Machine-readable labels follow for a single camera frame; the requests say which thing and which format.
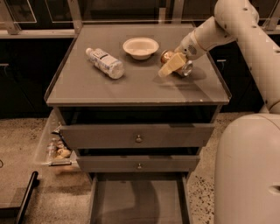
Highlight orange soda can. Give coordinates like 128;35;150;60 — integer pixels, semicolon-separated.
160;49;194;78

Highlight snack items in bin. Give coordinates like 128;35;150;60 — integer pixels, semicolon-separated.
46;125;71;159

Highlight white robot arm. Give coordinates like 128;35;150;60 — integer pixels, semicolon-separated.
158;0;280;224

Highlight bottom grey drawer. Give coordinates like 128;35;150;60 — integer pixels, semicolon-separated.
89;172;193;224

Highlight clear plastic water bottle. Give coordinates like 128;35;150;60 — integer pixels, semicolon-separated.
86;48;124;80

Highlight white paper bowl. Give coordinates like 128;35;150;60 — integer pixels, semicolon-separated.
122;38;159;60

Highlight black metal stand leg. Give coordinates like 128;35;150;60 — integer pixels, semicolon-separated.
0;171;39;224

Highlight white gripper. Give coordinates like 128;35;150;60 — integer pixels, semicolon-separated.
158;31;205;77

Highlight top grey drawer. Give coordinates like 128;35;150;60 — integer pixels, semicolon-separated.
60;123;214;149

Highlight grey drawer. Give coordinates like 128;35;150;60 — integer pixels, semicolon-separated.
60;123;214;149
76;156;200;172
89;172;193;224

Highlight grey drawer cabinet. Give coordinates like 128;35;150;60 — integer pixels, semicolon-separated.
44;24;233;182

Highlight clear plastic storage bin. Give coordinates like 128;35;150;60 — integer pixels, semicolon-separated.
34;111;80;173

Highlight middle grey drawer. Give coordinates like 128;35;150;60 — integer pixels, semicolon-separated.
76;156;200;172

